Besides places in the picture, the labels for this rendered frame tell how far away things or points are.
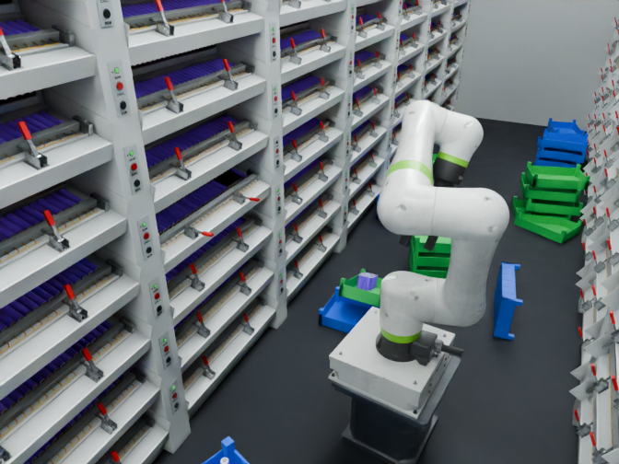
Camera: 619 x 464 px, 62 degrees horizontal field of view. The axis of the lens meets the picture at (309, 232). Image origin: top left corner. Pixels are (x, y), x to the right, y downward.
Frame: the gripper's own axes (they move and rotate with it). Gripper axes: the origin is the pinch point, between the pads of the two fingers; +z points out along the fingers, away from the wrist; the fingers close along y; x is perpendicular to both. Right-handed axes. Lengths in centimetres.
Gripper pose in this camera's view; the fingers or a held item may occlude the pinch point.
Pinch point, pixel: (416, 244)
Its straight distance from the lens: 158.9
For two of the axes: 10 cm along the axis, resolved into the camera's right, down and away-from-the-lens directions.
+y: -7.0, -1.3, -7.0
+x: 6.2, 3.7, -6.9
